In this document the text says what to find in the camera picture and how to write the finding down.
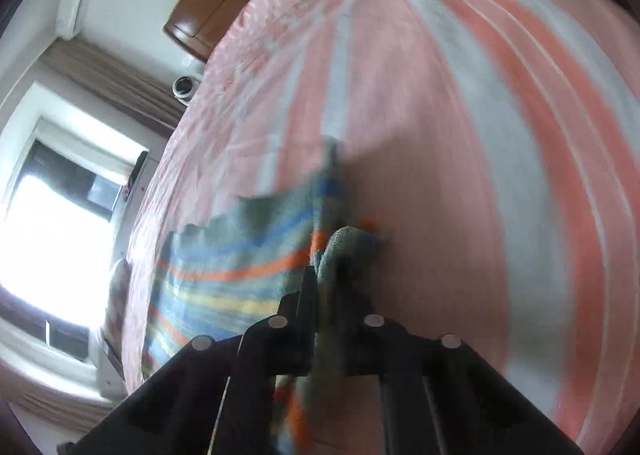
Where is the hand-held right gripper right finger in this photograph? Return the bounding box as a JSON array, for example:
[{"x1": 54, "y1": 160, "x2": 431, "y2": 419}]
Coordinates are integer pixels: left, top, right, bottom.
[{"x1": 340, "y1": 279, "x2": 585, "y2": 455}]

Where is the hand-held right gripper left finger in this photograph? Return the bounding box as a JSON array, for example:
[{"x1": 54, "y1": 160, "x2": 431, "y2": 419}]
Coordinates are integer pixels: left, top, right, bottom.
[{"x1": 57, "y1": 265, "x2": 319, "y2": 455}]

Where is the striped knit sweater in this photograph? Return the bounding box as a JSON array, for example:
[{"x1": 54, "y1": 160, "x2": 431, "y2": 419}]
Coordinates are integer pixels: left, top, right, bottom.
[{"x1": 140, "y1": 138, "x2": 387, "y2": 455}]

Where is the pink striped bed sheet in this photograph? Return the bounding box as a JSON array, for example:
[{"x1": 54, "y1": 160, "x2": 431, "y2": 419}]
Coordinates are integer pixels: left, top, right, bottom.
[{"x1": 120, "y1": 0, "x2": 640, "y2": 455}]

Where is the window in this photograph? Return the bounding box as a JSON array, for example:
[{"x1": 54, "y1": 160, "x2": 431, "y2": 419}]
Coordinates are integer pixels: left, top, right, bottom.
[{"x1": 0, "y1": 80, "x2": 152, "y2": 372}]

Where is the brown curtain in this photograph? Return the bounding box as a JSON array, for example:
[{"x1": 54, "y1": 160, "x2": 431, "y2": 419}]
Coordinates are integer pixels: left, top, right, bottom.
[{"x1": 42, "y1": 39, "x2": 189, "y2": 137}]

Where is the white air conditioner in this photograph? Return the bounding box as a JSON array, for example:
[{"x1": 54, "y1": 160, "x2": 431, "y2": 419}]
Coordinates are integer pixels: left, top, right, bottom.
[{"x1": 55, "y1": 0, "x2": 99, "y2": 39}]

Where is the white security camera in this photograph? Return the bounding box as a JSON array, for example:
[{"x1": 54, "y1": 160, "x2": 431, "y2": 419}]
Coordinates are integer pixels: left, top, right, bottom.
[{"x1": 172, "y1": 76, "x2": 202, "y2": 101}]

